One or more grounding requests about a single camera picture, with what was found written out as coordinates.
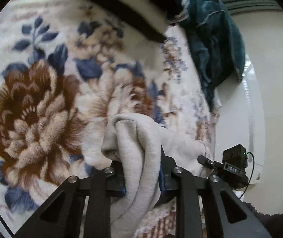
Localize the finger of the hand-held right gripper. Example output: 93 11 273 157
197 155 216 168

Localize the black and cream garment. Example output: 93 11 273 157
64 0 169 44

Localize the white headboard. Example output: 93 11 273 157
214 52 268 187

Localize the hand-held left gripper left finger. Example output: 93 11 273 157
14 161 126 238

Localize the person's right forearm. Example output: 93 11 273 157
241 200 283 238

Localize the beige long-sleeve shirt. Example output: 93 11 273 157
101 112 216 238

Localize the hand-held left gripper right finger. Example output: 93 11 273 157
155 146 273 238

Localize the floral bed blanket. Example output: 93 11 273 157
0 0 222 238

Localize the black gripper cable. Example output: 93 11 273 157
239 152 255 200

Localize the teal quilt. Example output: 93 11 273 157
167 0 246 112

